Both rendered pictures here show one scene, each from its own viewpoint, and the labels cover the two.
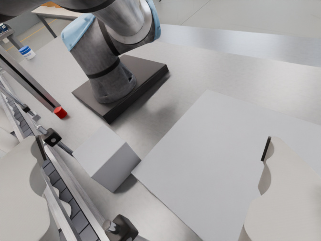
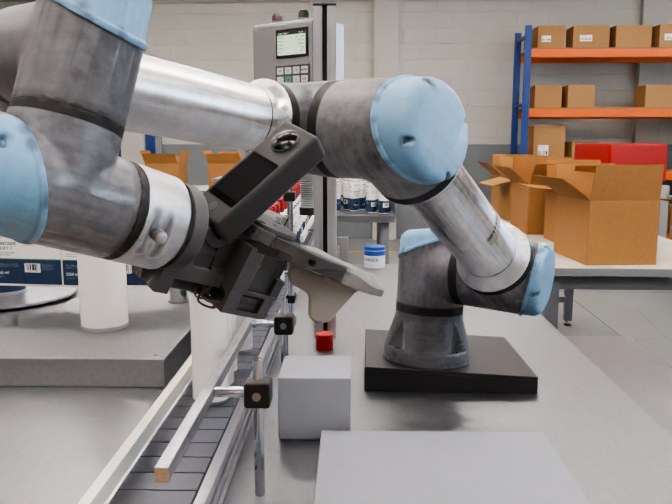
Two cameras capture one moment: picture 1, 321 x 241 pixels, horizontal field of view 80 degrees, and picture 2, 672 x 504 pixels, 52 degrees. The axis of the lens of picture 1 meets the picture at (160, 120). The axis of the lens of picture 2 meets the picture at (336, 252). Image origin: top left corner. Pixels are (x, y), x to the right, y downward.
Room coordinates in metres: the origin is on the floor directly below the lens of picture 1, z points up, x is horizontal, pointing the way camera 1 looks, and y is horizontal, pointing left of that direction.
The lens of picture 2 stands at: (-0.53, -0.30, 1.24)
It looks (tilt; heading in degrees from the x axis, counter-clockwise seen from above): 9 degrees down; 27
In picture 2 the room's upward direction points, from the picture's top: straight up
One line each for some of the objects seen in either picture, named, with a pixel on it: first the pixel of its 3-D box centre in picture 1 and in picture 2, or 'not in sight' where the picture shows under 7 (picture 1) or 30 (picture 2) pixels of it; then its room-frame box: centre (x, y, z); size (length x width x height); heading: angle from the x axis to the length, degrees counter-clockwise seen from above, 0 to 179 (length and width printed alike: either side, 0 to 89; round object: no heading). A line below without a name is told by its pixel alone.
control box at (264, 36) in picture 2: not in sight; (297, 71); (0.76, 0.44, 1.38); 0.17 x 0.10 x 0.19; 81
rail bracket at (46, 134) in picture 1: (56, 153); (270, 350); (0.37, 0.26, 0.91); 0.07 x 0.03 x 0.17; 115
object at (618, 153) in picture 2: not in sight; (615, 209); (6.42, 0.29, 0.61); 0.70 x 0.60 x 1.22; 36
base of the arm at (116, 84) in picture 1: (109, 76); (427, 329); (0.59, 0.08, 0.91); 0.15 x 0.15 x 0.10
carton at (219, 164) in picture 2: not in sight; (228, 169); (5.17, 3.79, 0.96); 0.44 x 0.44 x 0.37; 21
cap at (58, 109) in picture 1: (60, 112); (324, 340); (0.65, 0.32, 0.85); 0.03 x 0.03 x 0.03
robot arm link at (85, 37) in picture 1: (90, 42); (435, 263); (0.60, 0.07, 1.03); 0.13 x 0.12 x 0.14; 80
